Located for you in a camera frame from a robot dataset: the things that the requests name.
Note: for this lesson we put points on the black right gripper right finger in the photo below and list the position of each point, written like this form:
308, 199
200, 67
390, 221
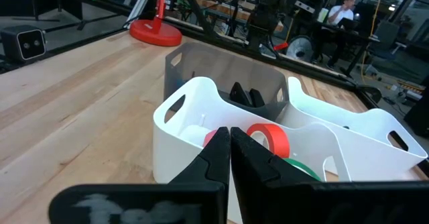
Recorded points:
251, 163

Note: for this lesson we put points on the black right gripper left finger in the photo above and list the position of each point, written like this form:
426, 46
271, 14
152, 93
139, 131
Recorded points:
214, 163

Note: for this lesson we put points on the red tape roll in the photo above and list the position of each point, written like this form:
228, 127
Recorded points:
209, 138
279, 137

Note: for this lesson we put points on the green tape roll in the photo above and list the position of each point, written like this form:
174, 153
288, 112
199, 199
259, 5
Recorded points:
301, 168

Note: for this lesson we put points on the white plastic bin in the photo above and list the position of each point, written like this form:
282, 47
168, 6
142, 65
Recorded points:
174, 157
368, 150

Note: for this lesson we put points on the gray plastic bin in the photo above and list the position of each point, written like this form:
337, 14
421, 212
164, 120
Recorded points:
221, 66

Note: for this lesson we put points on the red desk lamp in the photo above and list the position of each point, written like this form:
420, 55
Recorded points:
155, 33

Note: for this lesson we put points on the person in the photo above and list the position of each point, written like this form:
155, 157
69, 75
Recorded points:
342, 12

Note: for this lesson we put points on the black cube camera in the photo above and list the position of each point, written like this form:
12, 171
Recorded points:
25, 43

